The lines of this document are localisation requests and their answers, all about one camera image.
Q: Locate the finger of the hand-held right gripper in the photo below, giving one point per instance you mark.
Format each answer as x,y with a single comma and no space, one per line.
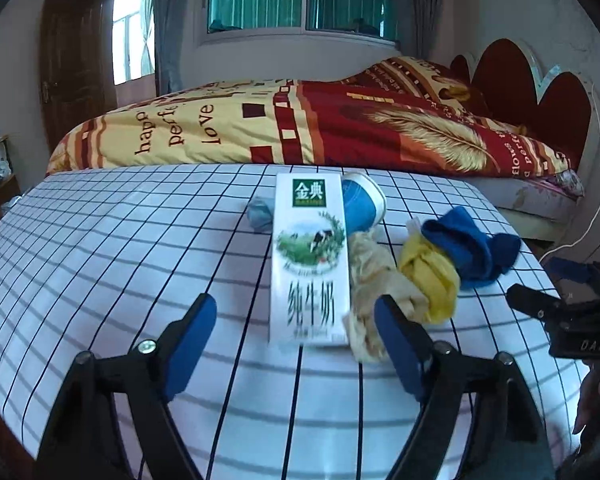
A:
572,267
530,300

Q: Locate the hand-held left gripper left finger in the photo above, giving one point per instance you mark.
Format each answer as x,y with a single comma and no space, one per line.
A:
190,345

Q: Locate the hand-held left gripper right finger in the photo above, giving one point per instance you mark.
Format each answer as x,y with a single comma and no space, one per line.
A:
397,345

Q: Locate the beige plastic bag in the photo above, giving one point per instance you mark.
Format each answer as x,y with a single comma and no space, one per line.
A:
367,280

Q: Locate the yellow plastic bag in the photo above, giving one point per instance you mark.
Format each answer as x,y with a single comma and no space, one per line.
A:
430,280

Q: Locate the dark blue cloth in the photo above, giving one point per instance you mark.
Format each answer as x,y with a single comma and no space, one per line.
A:
472,250

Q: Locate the green white milk carton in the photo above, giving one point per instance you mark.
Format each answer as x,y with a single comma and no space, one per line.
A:
307,260

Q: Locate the blue bowl white inside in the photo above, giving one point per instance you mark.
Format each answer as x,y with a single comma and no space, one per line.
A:
362,205

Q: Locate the light blue cloth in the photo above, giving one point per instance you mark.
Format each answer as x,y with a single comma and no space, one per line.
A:
260,215

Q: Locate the person's right hand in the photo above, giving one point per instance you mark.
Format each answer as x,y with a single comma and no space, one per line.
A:
587,400

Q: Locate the grey bed mattress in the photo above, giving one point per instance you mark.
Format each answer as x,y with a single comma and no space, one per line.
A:
530,205

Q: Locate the floral pillow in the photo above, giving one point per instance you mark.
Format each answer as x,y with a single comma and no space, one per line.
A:
560,182

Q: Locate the white black checked tablecloth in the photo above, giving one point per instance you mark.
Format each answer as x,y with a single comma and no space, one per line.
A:
130,260

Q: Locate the red white scalloped headboard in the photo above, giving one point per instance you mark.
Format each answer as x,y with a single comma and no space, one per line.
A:
505,75

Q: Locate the bed with red yellow blanket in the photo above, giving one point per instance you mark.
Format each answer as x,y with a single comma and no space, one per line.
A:
330,125

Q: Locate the wooden side cabinet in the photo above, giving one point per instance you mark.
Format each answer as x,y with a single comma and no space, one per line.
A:
0,180

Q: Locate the grey curtain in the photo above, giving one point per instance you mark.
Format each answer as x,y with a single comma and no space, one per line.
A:
167,25
425,10

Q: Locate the brown wooden door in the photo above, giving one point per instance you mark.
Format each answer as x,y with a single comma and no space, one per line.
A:
75,70

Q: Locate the small bright window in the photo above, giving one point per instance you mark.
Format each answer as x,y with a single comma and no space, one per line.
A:
132,30

